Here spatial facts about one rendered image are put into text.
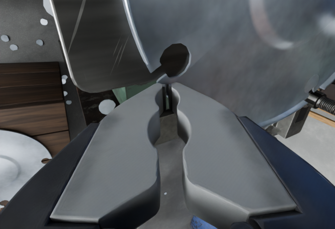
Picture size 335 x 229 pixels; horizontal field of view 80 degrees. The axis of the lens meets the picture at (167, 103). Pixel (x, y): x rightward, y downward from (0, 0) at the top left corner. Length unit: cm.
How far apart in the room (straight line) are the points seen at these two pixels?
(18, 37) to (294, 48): 85
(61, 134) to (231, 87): 56
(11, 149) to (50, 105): 16
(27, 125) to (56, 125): 7
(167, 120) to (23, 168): 50
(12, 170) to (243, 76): 67
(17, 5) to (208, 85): 81
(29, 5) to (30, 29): 8
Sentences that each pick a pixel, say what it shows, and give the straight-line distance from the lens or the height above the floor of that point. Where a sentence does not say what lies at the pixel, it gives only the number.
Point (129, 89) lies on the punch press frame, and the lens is 28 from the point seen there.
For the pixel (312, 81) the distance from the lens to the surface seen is 27.
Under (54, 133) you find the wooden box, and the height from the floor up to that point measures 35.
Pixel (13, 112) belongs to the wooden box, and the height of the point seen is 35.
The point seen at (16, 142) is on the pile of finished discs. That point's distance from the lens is 68.
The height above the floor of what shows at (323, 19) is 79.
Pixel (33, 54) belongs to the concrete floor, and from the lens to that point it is 93.
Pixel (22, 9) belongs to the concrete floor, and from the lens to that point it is 90.
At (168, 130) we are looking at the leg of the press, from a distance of 36.
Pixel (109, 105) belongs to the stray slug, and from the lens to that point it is 28.
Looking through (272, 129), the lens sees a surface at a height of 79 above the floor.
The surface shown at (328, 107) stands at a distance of 34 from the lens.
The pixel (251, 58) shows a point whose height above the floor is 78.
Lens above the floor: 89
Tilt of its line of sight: 49 degrees down
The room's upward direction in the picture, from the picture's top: 137 degrees clockwise
